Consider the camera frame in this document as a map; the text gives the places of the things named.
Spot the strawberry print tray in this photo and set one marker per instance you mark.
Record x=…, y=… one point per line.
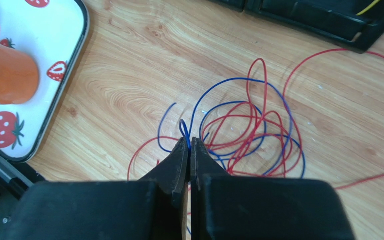
x=40, y=42

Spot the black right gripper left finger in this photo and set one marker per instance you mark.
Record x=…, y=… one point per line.
x=151, y=208

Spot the orange cup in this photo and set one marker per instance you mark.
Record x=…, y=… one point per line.
x=19, y=77

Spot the black compartment organizer box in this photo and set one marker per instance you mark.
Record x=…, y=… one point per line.
x=351, y=24

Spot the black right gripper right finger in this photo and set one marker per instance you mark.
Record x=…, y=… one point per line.
x=225, y=207

